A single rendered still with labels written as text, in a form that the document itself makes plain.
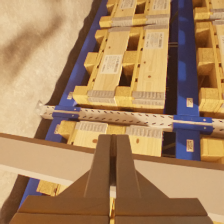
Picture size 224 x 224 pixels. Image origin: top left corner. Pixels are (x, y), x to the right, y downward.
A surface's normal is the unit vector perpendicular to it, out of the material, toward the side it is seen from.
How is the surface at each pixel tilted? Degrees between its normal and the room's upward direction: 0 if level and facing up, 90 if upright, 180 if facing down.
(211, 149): 90
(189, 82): 90
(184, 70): 90
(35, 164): 90
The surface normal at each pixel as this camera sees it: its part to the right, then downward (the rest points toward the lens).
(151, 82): -0.22, -0.48
